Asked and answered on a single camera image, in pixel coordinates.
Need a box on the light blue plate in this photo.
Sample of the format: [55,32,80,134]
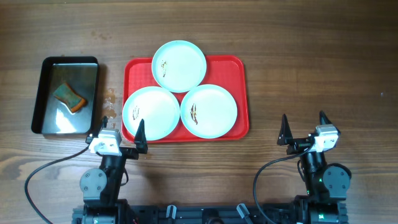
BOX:
[123,86,180,141]
[151,40,207,93]
[180,84,238,139]

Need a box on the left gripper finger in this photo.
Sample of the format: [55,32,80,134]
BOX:
[134,119,148,154]
[93,116,108,137]

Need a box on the black water tray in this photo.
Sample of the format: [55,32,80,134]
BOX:
[31,56,100,135]

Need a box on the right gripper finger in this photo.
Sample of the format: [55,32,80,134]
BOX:
[277,114,293,146]
[319,110,341,134]

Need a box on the red plastic tray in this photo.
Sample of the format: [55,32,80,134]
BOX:
[123,55,250,141]

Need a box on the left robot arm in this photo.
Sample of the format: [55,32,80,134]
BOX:
[72,117,148,224]

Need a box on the green orange sponge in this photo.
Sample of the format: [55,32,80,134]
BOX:
[53,82,87,113]

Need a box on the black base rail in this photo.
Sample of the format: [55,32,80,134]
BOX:
[72,202,348,224]

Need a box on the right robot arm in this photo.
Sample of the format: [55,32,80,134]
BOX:
[277,111,352,224]

